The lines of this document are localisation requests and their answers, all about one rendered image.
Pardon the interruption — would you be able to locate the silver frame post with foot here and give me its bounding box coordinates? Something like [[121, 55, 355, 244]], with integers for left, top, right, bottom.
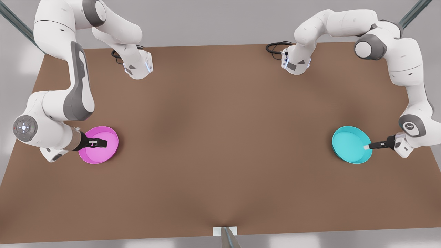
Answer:
[[213, 226, 242, 248]]

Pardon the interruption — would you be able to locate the blue plate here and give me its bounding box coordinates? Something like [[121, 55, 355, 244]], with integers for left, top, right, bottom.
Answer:
[[332, 126, 373, 164]]

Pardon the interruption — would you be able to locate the black cable loop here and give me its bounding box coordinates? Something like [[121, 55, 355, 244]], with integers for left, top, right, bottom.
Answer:
[[266, 41, 294, 61], [111, 45, 145, 65]]

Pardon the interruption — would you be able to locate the pink plate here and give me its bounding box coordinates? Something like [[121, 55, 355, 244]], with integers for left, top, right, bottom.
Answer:
[[78, 126, 119, 164]]

